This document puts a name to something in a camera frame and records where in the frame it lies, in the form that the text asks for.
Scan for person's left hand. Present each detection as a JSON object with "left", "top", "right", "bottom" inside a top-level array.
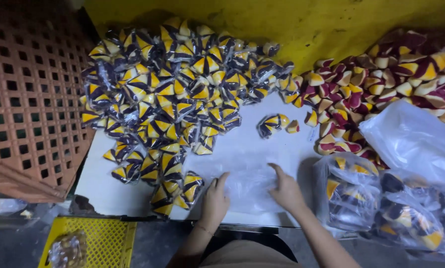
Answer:
[{"left": 199, "top": 172, "right": 231, "bottom": 226}]

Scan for person's right hand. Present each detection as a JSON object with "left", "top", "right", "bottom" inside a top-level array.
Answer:
[{"left": 267, "top": 163, "right": 307, "bottom": 214}]

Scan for stack of clear plastic bags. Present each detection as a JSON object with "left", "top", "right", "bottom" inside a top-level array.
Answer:
[{"left": 193, "top": 158, "right": 301, "bottom": 214}]

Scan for large clear sack of pastries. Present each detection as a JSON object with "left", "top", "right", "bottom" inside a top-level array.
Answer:
[
  {"left": 373, "top": 170, "right": 445, "bottom": 258},
  {"left": 313, "top": 152, "right": 381, "bottom": 234}
]

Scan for person's tan shorts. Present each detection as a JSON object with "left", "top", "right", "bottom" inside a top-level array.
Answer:
[{"left": 199, "top": 239, "right": 301, "bottom": 268}]

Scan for single yellow-black wrapped pastry pack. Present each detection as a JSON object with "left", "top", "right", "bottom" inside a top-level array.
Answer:
[{"left": 257, "top": 113, "right": 290, "bottom": 139}]

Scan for yellow plastic mesh crate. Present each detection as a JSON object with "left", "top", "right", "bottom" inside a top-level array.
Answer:
[{"left": 37, "top": 217, "right": 137, "bottom": 268}]

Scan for heap of yellow-black pastry packets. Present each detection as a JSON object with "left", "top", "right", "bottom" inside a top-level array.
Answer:
[{"left": 79, "top": 17, "right": 301, "bottom": 218}]

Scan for heap of red-yellow loose pastries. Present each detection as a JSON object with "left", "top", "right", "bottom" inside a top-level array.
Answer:
[{"left": 282, "top": 29, "right": 445, "bottom": 170}]

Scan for white translucent plastic sack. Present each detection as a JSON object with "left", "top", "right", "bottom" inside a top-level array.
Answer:
[{"left": 358, "top": 99, "right": 445, "bottom": 184}]

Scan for clear bag of brown snacks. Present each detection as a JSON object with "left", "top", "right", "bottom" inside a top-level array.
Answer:
[{"left": 48, "top": 230, "right": 88, "bottom": 268}]

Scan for brown plastic lattice crate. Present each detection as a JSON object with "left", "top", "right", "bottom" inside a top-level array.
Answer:
[{"left": 0, "top": 7, "right": 96, "bottom": 203}]

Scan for crumpled clear plastic sheet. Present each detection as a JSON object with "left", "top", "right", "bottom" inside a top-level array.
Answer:
[{"left": 0, "top": 198, "right": 33, "bottom": 218}]

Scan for thin wrist bracelet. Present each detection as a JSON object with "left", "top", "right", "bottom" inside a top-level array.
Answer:
[{"left": 195, "top": 223, "right": 216, "bottom": 236}]

